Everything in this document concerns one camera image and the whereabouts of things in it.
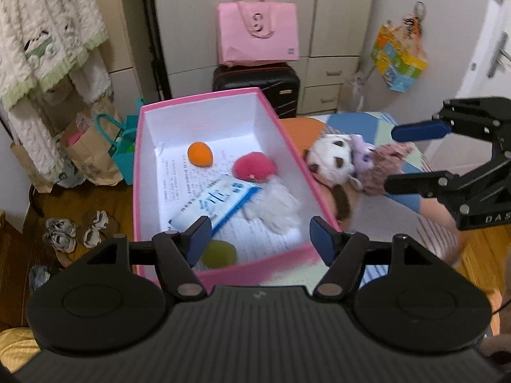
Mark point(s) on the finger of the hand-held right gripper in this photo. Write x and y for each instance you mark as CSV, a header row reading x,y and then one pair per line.
x,y
419,131
415,183

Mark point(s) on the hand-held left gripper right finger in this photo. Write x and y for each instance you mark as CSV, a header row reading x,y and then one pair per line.
x,y
321,243

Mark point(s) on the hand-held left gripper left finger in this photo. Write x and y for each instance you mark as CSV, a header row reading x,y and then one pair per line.
x,y
199,239

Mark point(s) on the green makeup sponge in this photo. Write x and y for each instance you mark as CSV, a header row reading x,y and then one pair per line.
x,y
219,253

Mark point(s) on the blue white wet wipes pack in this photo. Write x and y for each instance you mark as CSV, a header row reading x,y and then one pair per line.
x,y
215,201

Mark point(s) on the small purple plush toy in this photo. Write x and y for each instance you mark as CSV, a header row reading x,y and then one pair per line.
x,y
362,159

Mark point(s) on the orange makeup sponge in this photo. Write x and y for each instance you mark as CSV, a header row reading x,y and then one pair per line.
x,y
199,154

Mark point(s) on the panda plush toy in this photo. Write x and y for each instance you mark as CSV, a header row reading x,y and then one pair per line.
x,y
331,157

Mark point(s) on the pink powder puff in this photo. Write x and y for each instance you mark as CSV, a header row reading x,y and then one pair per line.
x,y
253,166

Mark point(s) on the pink cardboard box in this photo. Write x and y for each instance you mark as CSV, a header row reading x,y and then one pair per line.
x,y
247,115

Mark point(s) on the printed paper sheet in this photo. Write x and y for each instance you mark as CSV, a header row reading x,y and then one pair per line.
x,y
179,175

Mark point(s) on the colourful gift bag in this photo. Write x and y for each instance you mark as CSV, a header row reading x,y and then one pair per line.
x,y
399,64

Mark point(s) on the white plastic bag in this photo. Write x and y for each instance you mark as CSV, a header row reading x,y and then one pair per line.
x,y
359,87

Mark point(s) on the white door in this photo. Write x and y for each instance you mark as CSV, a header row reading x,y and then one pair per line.
x,y
459,48

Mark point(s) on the brown white slipper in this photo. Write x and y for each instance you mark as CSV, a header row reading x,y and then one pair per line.
x,y
94,236
104,220

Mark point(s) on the teal gift bag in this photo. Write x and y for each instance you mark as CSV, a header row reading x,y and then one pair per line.
x,y
125,163

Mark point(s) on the brown paper bag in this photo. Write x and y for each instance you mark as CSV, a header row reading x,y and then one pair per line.
x,y
92,155

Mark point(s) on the grey white slipper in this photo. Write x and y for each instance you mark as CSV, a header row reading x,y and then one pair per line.
x,y
60,242
62,227

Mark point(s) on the black suitcase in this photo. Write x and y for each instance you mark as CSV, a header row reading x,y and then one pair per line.
x,y
279,87

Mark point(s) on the light wood wardrobe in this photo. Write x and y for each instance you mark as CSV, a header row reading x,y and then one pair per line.
x,y
339,8

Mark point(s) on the grey cloth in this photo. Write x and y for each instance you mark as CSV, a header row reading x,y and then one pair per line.
x,y
39,278

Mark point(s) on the pink tote bag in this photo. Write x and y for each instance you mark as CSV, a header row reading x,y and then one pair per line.
x,y
255,44

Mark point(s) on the yellow cloth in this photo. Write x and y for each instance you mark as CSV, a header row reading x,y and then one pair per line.
x,y
18,347

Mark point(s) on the beige cabinet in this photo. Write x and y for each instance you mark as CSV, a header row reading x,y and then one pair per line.
x,y
123,28

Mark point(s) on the fluffy cream green robe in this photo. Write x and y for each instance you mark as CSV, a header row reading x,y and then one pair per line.
x,y
48,16

